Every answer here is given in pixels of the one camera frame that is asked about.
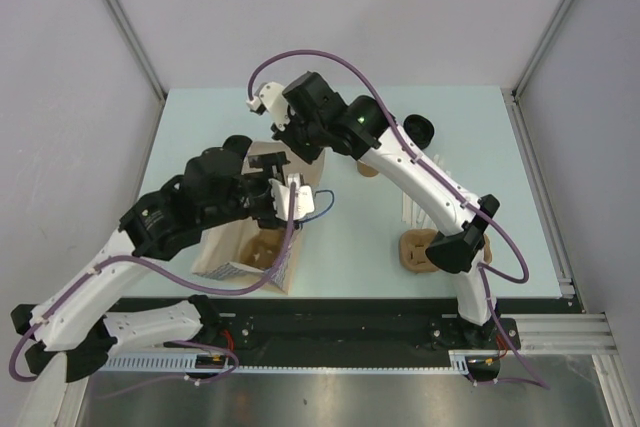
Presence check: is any white cable duct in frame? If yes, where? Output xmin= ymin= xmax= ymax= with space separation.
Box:
xmin=99 ymin=352 xmax=469 ymax=376

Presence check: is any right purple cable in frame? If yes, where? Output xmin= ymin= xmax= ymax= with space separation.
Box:
xmin=247 ymin=48 xmax=551 ymax=390

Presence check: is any brown cardboard cup carrier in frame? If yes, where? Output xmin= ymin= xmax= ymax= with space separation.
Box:
xmin=398 ymin=229 xmax=493 ymax=274

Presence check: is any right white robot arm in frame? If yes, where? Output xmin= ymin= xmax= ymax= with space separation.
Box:
xmin=256 ymin=72 xmax=500 ymax=348

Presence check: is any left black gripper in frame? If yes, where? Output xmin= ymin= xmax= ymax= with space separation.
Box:
xmin=199 ymin=152 xmax=290 ymax=230

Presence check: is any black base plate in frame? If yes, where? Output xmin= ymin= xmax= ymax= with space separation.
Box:
xmin=101 ymin=296 xmax=584 ymax=354

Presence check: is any stack of black lids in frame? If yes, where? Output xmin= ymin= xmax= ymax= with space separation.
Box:
xmin=403 ymin=114 xmax=435 ymax=150

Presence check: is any blue checkered paper bag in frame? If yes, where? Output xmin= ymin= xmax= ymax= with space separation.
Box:
xmin=191 ymin=141 xmax=325 ymax=289

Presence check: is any stack of brown paper cups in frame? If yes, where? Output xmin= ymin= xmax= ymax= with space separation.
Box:
xmin=356 ymin=161 xmax=379 ymax=178

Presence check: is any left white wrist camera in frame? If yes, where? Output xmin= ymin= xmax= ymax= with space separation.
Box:
xmin=269 ymin=173 xmax=315 ymax=221

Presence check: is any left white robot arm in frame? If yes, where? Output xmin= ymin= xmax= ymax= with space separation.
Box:
xmin=8 ymin=135 xmax=303 ymax=383

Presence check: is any single brown paper cup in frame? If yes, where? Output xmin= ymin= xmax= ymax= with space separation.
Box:
xmin=222 ymin=135 xmax=253 ymax=157

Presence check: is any white wrapped straw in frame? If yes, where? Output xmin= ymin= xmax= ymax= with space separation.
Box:
xmin=402 ymin=193 xmax=412 ymax=223
xmin=432 ymin=154 xmax=453 ymax=184
xmin=410 ymin=202 xmax=424 ymax=228

